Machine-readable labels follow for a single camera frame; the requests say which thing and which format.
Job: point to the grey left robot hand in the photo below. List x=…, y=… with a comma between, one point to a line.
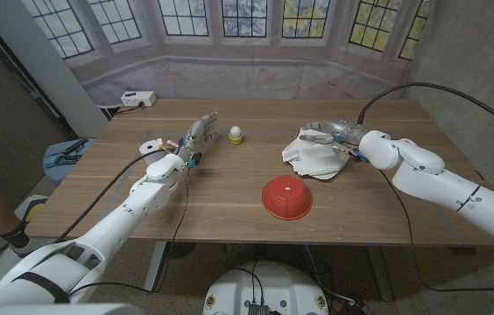
x=199, y=137

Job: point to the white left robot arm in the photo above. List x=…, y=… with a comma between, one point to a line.
x=142, y=205

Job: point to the white table leg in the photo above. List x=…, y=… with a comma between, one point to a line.
x=155, y=267

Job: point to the white receipt paper roll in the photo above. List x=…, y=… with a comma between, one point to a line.
x=148, y=149

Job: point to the yellow cup with white ball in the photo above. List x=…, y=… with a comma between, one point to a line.
x=235, y=133

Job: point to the black hand tool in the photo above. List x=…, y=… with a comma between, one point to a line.
x=74, y=146

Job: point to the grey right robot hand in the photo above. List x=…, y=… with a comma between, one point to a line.
x=339, y=131

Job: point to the printed window backdrop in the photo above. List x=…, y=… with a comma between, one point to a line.
x=247, y=65

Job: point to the blue round stool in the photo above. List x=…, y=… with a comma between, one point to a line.
x=61, y=172

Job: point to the grey table leg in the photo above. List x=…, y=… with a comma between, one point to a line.
x=380, y=271

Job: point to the white yellow floor board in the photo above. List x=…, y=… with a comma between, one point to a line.
x=32, y=210

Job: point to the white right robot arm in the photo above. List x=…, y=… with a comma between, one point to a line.
x=448, y=188

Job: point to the white cloth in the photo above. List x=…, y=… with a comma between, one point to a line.
x=317, y=162

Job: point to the white power strip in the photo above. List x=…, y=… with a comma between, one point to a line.
x=137, y=98

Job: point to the red bowl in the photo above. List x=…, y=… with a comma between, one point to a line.
x=286, y=199

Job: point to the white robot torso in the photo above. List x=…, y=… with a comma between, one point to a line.
x=264, y=284

